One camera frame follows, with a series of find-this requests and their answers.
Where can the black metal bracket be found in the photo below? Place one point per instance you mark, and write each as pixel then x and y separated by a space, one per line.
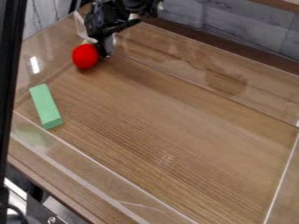
pixel 38 214

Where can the green rectangular block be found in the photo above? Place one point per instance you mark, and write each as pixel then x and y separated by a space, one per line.
pixel 46 106

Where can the clear acrylic tray wall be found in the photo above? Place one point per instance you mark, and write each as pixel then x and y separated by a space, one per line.
pixel 179 133

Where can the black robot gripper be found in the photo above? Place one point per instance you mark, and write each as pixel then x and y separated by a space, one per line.
pixel 111 16

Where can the red strawberry toy fruit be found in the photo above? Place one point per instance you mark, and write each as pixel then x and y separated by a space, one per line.
pixel 86 56

